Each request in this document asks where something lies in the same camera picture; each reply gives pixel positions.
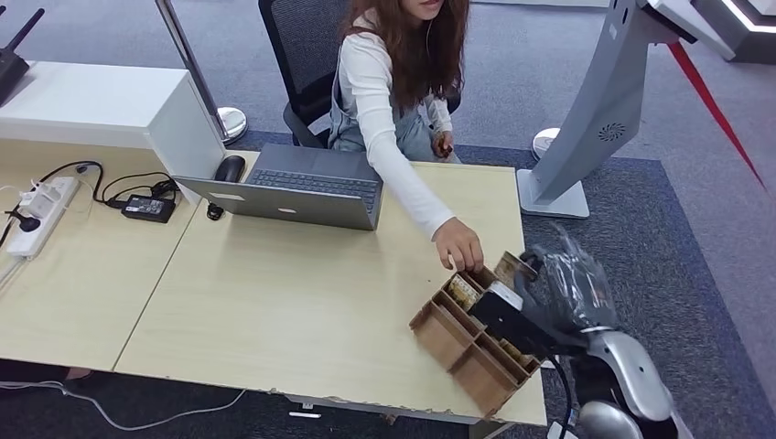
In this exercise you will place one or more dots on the person's left hand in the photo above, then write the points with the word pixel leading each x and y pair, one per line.
pixel 442 145

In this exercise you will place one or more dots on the person's right hand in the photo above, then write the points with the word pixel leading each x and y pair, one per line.
pixel 461 245

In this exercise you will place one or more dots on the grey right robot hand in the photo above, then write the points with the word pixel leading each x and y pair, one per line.
pixel 570 291

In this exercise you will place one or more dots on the brown wooden card organizer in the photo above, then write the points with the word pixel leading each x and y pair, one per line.
pixel 461 357

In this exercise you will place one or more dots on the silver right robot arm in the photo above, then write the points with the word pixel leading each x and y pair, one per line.
pixel 624 375

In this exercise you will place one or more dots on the person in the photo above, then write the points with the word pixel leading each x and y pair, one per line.
pixel 388 121

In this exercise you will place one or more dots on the clear plastic film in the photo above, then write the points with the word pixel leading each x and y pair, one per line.
pixel 576 279

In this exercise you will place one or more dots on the round chrome stanchion base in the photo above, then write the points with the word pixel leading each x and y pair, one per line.
pixel 542 142

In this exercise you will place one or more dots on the grey laptop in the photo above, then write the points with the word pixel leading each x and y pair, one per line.
pixel 291 206

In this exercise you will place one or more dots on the grey kiosk stand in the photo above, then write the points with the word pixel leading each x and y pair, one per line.
pixel 600 91

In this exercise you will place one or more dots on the black office chair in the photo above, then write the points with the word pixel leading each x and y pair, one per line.
pixel 303 48

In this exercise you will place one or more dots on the black computer mouse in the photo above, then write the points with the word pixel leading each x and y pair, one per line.
pixel 230 169

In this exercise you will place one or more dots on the red barrier belt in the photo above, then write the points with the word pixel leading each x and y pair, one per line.
pixel 703 91

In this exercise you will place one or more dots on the black power adapter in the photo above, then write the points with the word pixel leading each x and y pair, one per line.
pixel 147 209

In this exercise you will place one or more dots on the dark platform with light strip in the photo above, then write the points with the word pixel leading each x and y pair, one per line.
pixel 752 39

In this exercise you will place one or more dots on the white desk cabinet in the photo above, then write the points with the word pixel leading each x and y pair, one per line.
pixel 91 100

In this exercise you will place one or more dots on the white charger block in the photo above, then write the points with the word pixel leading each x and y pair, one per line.
pixel 41 201

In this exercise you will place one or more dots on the white power strip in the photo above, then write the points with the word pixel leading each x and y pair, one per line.
pixel 37 237

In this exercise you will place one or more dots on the black router with antenna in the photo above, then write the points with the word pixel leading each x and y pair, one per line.
pixel 9 72

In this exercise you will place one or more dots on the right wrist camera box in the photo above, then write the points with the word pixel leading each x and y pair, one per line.
pixel 515 324

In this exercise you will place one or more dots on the grey desk frame rail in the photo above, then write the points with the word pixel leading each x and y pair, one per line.
pixel 364 409

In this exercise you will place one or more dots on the chrome stanchion post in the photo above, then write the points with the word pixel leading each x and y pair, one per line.
pixel 194 66

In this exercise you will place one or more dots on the black wall plug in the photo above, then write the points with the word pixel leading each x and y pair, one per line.
pixel 27 223

